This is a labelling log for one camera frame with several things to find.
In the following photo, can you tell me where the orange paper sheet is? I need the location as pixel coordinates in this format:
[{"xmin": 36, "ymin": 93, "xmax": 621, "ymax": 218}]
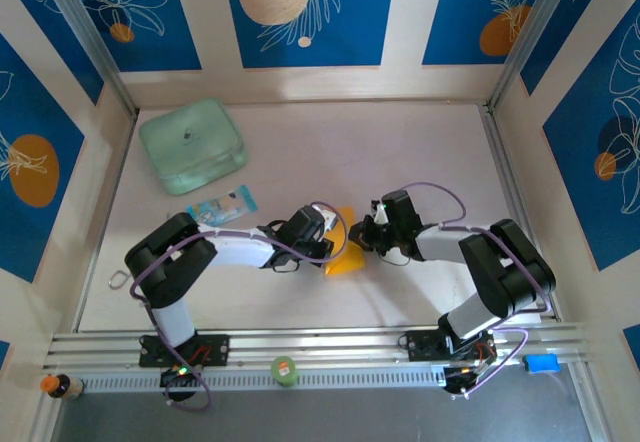
[{"xmin": 324, "ymin": 204, "xmax": 366, "ymax": 278}]

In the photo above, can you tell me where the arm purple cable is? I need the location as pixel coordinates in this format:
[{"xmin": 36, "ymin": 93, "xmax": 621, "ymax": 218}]
[
  {"xmin": 130, "ymin": 201, "xmax": 349, "ymax": 411},
  {"xmin": 399, "ymin": 181, "xmax": 554, "ymax": 399}
]

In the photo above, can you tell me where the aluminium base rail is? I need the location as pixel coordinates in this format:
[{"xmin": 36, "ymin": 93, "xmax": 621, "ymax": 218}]
[{"xmin": 43, "ymin": 321, "xmax": 596, "ymax": 371}]

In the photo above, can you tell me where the green tape roll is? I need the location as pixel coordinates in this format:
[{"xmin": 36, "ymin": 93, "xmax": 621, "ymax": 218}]
[{"xmin": 269, "ymin": 355, "xmax": 300, "ymax": 388}]

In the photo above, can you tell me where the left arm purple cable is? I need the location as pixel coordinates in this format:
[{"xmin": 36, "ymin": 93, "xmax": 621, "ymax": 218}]
[{"xmin": 130, "ymin": 201, "xmax": 349, "ymax": 411}]

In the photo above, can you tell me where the aluminium frame post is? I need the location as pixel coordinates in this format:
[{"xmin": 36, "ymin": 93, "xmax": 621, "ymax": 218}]
[
  {"xmin": 485, "ymin": 0, "xmax": 576, "ymax": 114},
  {"xmin": 37, "ymin": 0, "xmax": 140, "ymax": 119}
]

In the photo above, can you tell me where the small blue box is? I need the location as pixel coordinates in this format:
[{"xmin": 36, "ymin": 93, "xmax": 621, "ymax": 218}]
[{"xmin": 522, "ymin": 354, "xmax": 560, "ymax": 374}]

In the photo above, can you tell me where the aluminium side rail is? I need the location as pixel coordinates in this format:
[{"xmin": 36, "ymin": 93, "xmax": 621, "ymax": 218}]
[
  {"xmin": 478, "ymin": 104, "xmax": 560, "ymax": 324},
  {"xmin": 72, "ymin": 111, "xmax": 139, "ymax": 334}
]

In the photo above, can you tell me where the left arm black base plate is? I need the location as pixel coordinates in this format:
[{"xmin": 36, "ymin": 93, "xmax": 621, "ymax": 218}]
[{"xmin": 138, "ymin": 332, "xmax": 231, "ymax": 368}]

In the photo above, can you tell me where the blue medical cotton packet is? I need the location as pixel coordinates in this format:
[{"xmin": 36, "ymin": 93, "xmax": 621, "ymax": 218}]
[{"xmin": 185, "ymin": 184, "xmax": 260, "ymax": 226}]

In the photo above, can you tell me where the mint green medicine bag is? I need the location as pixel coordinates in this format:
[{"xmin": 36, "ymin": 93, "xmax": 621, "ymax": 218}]
[{"xmin": 138, "ymin": 97, "xmax": 249, "ymax": 197}]

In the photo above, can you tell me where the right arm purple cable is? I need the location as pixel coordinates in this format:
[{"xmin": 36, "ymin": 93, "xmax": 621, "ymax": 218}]
[{"xmin": 399, "ymin": 181, "xmax": 554, "ymax": 399}]

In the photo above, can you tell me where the brown bottle with orange cap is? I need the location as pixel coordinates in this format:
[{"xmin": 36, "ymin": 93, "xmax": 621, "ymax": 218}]
[{"xmin": 39, "ymin": 372, "xmax": 85, "ymax": 401}]

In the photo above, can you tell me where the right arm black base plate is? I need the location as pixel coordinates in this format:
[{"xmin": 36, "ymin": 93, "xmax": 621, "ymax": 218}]
[{"xmin": 405, "ymin": 329, "xmax": 496, "ymax": 363}]

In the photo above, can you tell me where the slotted grey cable duct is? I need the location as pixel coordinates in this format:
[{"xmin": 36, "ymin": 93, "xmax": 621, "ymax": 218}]
[{"xmin": 74, "ymin": 366, "xmax": 449, "ymax": 394}]

